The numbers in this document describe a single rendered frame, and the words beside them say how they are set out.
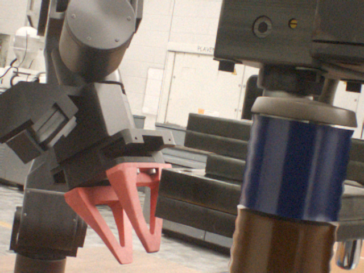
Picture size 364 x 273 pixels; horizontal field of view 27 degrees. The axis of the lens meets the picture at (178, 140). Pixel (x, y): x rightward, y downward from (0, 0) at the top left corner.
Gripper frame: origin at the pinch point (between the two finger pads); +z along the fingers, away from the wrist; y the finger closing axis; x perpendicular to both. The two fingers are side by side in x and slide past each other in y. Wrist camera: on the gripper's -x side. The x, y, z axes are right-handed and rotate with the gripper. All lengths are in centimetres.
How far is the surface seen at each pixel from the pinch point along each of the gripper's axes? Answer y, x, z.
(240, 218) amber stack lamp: 28.3, -26.6, 5.5
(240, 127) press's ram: 16.3, -4.3, -4.4
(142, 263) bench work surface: -44, 51, -7
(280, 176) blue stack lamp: 30.5, -26.8, 4.7
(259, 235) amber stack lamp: 29.1, -27.0, 6.3
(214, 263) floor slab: -300, 428, -46
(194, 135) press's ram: 12.2, -4.4, -5.4
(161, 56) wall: -460, 671, -335
